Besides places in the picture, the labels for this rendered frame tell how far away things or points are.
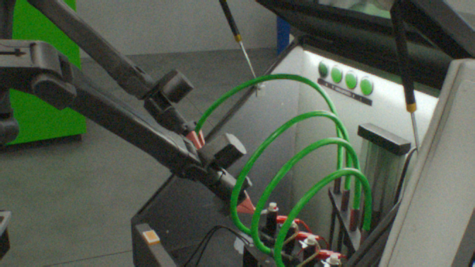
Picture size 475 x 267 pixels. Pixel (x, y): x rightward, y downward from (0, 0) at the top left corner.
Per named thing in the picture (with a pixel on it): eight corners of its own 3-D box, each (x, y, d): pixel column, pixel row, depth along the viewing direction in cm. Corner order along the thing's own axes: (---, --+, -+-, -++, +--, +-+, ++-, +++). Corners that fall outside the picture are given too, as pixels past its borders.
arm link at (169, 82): (134, 83, 131) (123, 83, 122) (166, 53, 129) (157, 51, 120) (165, 118, 130) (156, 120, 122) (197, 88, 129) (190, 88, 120)
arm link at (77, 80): (18, 55, 85) (22, 95, 78) (41, 32, 83) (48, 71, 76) (177, 155, 116) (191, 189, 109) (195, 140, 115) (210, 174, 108)
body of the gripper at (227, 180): (254, 186, 116) (232, 167, 113) (223, 217, 117) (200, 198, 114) (247, 174, 122) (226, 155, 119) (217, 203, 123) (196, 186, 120)
